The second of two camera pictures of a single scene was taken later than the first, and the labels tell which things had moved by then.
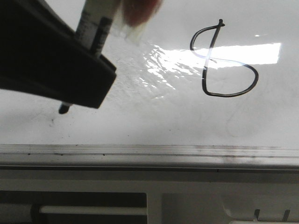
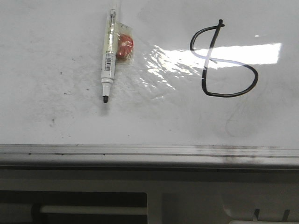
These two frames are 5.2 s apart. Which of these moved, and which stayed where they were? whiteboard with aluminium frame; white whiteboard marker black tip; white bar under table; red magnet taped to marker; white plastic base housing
Moved: red magnet taped to marker; white whiteboard marker black tip
Stayed: white bar under table; white plastic base housing; whiteboard with aluminium frame
